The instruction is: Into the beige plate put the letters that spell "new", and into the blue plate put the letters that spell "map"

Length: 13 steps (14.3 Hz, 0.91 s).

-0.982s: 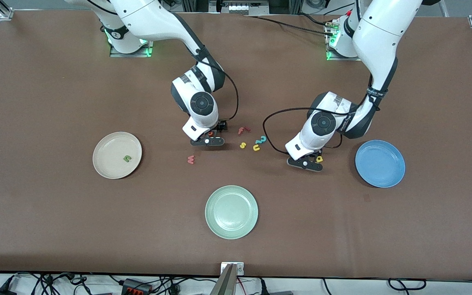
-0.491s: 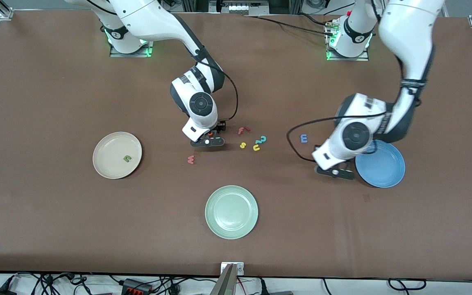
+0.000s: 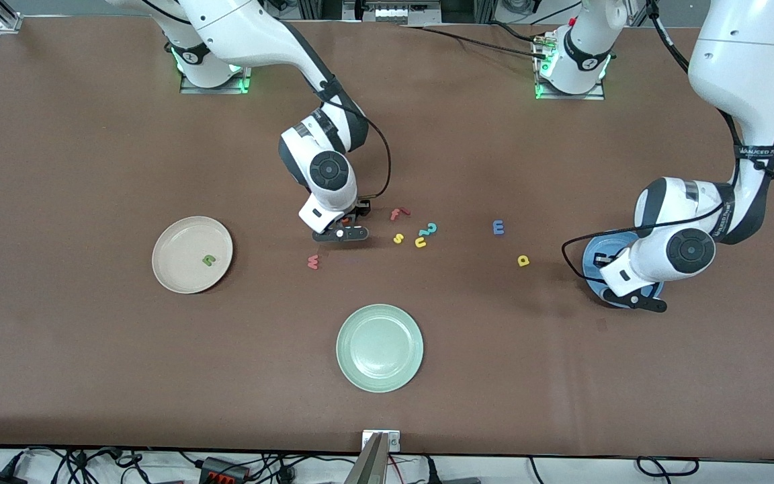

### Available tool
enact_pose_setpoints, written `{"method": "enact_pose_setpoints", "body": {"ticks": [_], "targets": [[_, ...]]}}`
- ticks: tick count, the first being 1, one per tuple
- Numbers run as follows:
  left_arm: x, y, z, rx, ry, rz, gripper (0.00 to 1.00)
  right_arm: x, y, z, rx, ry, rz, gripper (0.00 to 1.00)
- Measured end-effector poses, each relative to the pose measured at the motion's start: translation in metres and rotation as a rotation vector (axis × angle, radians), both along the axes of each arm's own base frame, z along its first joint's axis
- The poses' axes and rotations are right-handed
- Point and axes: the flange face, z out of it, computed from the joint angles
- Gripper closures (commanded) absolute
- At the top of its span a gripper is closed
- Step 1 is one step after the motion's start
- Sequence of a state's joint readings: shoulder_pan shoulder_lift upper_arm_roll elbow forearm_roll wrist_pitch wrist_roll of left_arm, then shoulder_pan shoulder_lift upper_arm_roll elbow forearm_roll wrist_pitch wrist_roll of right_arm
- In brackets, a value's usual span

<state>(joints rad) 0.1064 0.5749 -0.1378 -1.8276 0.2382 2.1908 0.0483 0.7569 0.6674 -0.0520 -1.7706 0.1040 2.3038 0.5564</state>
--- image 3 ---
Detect blue round plate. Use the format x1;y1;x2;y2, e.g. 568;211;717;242
582;230;664;309

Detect black red power strip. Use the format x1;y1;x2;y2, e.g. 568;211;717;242
200;457;251;484

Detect black cable across mat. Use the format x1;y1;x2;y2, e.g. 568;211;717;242
400;22;552;58

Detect pale green round plate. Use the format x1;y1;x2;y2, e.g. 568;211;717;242
336;304;424;393

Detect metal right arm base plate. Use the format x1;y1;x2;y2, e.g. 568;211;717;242
180;64;253;95

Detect black looped floor cable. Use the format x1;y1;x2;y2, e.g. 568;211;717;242
636;456;701;478

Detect black tangled floor cables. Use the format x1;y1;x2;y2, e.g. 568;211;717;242
0;447;153;484

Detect aluminium camera mount post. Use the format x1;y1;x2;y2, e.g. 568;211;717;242
345;430;401;484

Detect beige round plate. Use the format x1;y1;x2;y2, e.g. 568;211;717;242
152;216;234;294

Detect brown table cover mat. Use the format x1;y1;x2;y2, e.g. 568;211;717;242
0;15;774;462

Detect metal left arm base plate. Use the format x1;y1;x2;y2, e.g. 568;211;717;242
533;32;607;102

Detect white terminal block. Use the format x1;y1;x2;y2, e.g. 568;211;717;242
374;5;423;21

